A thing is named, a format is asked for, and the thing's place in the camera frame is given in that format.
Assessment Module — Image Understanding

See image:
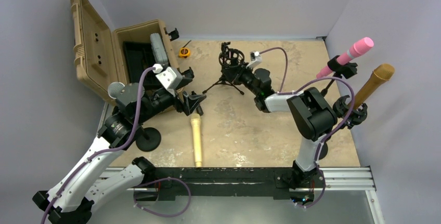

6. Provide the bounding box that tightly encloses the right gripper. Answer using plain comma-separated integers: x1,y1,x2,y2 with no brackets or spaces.
222,61,260,96

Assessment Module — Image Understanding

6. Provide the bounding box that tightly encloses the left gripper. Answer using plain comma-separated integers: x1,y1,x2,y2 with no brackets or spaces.
135,77,205,124

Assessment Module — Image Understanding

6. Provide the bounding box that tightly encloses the black tripod mic stand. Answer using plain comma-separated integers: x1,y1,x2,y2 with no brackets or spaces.
202,42,244,95

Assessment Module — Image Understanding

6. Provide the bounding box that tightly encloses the cream beige microphone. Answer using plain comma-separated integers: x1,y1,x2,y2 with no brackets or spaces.
190,113,202,167

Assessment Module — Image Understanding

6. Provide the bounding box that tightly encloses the black round-base mic stand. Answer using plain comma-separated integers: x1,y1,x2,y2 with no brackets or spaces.
136,127,162,152

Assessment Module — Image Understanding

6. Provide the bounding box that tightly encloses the glitter microphone with grey head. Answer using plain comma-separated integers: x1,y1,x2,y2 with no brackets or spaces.
107,82,125,99

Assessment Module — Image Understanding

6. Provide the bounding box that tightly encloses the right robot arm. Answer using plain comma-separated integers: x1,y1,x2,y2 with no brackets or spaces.
221,64,337,189

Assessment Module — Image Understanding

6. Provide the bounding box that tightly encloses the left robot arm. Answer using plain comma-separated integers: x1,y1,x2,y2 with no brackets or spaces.
32,64,205,223

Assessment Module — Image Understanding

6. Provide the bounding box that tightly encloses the pink mic round-base stand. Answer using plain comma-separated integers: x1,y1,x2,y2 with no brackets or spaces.
316,55,358,96

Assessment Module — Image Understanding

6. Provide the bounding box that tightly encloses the pink microphone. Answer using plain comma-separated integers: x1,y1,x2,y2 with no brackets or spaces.
316,37,374,78

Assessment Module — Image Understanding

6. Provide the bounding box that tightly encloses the gold microphone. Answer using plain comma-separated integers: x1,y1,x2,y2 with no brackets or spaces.
354,63,395,109

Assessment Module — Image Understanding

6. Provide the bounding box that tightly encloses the black mic clip adapter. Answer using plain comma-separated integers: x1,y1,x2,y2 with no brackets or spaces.
196,105,204,116

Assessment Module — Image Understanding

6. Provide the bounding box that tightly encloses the yellow tape measure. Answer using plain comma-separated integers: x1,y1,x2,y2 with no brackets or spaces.
178,40,191,59

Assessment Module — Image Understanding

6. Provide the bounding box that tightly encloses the grey plastic tool case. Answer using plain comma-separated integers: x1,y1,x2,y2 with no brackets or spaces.
150,33,170,74

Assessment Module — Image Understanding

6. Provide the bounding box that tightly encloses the black tray in case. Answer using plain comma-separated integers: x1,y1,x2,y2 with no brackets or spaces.
123,41,156,83

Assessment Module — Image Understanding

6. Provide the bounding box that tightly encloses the tan hard equipment case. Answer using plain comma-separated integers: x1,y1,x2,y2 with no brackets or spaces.
70,0,179,106

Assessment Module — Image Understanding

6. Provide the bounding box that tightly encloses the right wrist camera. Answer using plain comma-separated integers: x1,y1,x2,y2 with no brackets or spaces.
247,51,262,69

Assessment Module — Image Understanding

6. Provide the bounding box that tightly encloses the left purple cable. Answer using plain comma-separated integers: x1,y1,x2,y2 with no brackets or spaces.
40,64,163,224

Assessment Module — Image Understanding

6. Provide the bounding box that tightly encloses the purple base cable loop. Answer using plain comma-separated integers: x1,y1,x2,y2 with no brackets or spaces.
133,175,193,218

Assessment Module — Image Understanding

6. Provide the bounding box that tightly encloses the gold mic shock-mount stand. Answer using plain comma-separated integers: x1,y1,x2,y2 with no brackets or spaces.
332,95,368,129

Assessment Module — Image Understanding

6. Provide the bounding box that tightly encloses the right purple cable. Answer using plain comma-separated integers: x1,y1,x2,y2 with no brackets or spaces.
258,47,356,168

